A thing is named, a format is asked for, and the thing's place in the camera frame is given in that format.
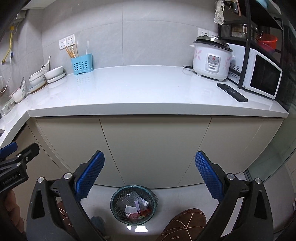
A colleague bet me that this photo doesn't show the red mesh net bag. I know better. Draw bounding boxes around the red mesh net bag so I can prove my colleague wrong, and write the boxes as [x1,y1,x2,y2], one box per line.
[127,208,152,221]

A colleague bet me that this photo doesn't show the clear bubble wrap sheet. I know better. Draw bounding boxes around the clear bubble wrap sheet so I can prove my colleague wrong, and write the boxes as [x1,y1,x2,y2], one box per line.
[116,191,139,211]

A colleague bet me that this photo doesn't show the clear small plastic bag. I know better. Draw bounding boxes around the clear small plastic bag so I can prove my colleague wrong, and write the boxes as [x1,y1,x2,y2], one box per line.
[137,197,149,206]

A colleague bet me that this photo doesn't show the dark green mesh trash bin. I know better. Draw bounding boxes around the dark green mesh trash bin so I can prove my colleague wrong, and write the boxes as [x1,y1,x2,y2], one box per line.
[110,185,159,226]

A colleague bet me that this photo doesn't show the person left hand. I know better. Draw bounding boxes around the person left hand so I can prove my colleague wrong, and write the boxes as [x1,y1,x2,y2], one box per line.
[4,190,25,233]

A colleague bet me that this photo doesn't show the patterned small bowl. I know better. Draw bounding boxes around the patterned small bowl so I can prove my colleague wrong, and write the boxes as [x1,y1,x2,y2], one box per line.
[11,80,26,103]

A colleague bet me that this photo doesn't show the brown slipper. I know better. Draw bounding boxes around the brown slipper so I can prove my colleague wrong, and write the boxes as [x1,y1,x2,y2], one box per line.
[156,208,207,241]

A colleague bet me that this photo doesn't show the stacked white bowls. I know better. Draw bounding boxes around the stacked white bowls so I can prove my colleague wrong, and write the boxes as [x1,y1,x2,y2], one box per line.
[29,69,47,92]

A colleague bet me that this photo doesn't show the white bowl on plate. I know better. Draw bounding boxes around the white bowl on plate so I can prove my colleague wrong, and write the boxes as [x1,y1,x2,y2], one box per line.
[45,66,66,83]

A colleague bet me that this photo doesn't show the white ceramic spoon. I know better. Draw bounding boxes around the white ceramic spoon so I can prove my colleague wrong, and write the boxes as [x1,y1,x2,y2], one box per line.
[41,56,51,72]

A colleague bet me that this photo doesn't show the blue chopstick holder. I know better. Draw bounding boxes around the blue chopstick holder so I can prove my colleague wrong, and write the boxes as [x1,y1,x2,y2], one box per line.
[71,54,94,75]

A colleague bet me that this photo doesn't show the wooden chopsticks bundle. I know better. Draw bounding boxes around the wooden chopsticks bundle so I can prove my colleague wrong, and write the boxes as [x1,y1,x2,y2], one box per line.
[65,44,79,58]

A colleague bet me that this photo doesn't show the white microwave oven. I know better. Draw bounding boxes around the white microwave oven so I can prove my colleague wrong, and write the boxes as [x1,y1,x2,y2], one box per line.
[228,43,282,99]

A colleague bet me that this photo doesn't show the white rice cooker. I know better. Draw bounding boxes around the white rice cooker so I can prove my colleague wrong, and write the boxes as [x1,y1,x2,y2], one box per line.
[192,35,234,81]

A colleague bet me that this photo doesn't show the red plastic basin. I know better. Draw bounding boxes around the red plastic basin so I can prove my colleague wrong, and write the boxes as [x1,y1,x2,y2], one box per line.
[257,34,278,51]

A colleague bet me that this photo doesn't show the steel pot on shelf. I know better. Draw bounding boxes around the steel pot on shelf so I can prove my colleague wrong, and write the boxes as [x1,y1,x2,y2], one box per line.
[231,24,258,40]

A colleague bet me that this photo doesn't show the black metal shelf rack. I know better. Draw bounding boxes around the black metal shelf rack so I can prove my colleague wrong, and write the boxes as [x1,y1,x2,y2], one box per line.
[217,0,296,90]

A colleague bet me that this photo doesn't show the hanging white cloth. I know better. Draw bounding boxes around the hanging white cloth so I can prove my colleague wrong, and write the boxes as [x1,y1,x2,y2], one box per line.
[214,0,225,25]

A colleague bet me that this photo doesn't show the left wall socket panel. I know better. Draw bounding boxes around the left wall socket panel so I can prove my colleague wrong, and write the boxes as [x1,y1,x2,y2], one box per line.
[59,34,76,50]

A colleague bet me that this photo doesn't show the wall socket panel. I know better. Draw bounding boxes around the wall socket panel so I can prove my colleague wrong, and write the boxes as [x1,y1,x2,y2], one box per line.
[197,28,218,38]
[59,34,76,50]

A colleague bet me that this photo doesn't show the right wall socket panel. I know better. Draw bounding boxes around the right wall socket panel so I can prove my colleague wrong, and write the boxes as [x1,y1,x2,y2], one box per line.
[197,28,218,38]

